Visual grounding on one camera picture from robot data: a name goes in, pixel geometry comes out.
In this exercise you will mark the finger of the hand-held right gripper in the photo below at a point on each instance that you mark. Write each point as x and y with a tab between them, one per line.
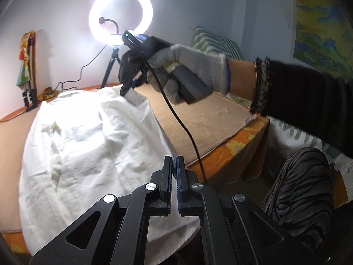
126	89

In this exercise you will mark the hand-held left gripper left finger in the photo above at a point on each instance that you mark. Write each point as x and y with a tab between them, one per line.
167	171

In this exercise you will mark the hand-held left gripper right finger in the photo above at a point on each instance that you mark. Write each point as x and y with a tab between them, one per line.
180	176

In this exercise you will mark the white shirt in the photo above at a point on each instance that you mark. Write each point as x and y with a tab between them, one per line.
82	149

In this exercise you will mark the person's right forearm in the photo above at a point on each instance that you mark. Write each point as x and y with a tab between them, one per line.
303	96

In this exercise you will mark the person's right hand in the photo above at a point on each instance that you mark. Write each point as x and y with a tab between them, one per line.
193	58

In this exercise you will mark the black mini tripod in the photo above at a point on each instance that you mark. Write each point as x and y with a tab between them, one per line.
114	58

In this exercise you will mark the tan mat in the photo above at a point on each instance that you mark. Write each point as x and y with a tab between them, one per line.
209	121

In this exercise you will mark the folded tripod stand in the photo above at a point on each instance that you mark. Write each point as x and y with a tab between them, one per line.
33	88

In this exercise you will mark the colourful scarf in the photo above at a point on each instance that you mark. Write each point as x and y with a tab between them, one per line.
24	69

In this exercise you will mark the person's striped trouser leg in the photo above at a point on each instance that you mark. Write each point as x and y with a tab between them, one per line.
300	187

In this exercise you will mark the landscape wall poster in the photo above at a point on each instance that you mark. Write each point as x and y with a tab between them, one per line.
317	19

